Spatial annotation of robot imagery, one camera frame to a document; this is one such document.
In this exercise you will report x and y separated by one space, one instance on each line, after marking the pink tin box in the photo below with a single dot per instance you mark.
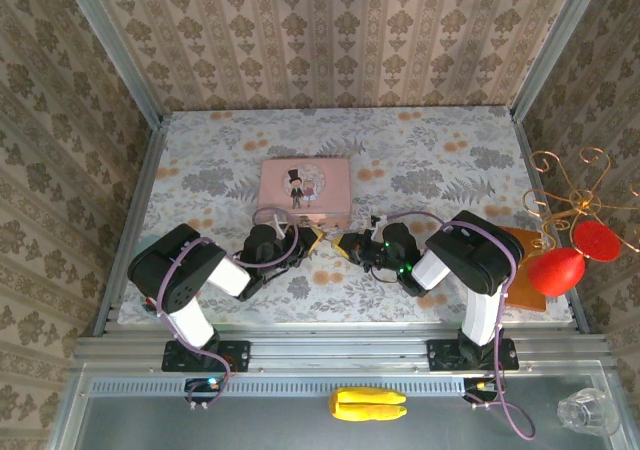
275 185

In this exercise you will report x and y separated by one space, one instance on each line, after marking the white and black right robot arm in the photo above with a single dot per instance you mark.
475 250

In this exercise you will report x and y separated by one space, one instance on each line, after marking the aluminium side rail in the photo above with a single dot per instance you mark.
530 170
145 180

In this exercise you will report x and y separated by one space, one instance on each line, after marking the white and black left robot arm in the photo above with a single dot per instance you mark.
170 270

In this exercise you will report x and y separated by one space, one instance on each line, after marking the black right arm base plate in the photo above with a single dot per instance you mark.
442 355

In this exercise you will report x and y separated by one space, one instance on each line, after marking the orange wooden board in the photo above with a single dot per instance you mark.
530 290

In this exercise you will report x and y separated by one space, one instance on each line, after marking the yellow toy banana bunch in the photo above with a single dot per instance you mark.
367 405

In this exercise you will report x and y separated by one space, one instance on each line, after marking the red egg-shaped ornament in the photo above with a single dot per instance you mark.
557 270

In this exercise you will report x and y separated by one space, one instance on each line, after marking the clear glass cup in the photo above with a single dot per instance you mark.
587 412

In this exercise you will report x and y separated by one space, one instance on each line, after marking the aluminium frame post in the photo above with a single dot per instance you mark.
560 40
110 45

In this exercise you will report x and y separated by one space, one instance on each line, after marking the grey metal shelf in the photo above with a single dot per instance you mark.
250 425

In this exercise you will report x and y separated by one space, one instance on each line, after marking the floral table cover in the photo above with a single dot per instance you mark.
350 135

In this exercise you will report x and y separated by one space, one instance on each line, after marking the red round disc ornament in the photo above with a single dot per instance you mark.
597 240

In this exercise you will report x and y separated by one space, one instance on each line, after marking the aluminium mounting rail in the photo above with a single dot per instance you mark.
335 347

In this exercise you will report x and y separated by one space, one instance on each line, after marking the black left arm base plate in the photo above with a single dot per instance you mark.
237 355

